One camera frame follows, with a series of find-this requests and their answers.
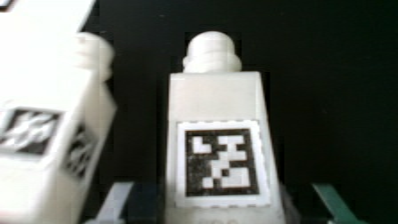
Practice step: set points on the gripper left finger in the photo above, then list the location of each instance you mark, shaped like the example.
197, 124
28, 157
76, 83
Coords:
110, 211

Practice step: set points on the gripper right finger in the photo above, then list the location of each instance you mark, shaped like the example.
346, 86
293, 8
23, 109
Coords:
341, 215

